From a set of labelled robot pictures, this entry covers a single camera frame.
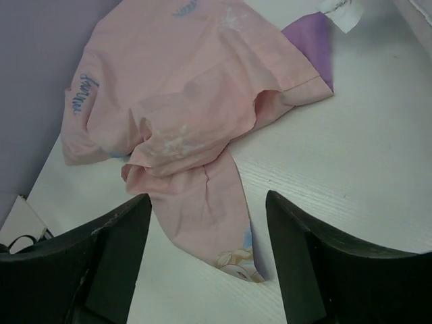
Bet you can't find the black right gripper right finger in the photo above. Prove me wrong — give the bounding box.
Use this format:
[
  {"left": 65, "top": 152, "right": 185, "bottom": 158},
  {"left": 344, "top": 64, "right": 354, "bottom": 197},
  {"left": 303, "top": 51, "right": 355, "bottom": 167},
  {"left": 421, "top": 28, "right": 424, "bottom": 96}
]
[{"left": 265, "top": 191, "right": 431, "bottom": 323}]

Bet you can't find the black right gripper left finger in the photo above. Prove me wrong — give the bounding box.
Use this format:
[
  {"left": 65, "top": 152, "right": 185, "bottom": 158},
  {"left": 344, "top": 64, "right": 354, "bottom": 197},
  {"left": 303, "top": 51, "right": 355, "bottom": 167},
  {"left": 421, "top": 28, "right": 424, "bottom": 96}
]
[{"left": 1, "top": 194, "right": 152, "bottom": 323}]

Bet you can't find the pink printed pillowcase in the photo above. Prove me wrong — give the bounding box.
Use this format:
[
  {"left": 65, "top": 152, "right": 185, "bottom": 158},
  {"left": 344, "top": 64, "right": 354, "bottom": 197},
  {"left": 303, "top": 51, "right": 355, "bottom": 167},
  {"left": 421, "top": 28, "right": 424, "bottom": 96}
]
[{"left": 60, "top": 1, "right": 333, "bottom": 282}]

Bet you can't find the white pillow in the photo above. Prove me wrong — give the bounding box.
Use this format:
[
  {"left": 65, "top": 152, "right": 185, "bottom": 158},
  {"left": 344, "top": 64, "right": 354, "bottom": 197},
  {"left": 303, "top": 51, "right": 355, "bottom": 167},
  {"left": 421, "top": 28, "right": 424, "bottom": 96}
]
[{"left": 394, "top": 0, "right": 431, "bottom": 25}]

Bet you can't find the white pillow label tag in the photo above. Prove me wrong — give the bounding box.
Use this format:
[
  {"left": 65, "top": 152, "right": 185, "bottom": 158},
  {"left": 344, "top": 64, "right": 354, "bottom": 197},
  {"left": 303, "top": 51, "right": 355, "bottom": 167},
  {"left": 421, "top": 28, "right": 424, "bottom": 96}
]
[{"left": 318, "top": 0, "right": 364, "bottom": 33}]

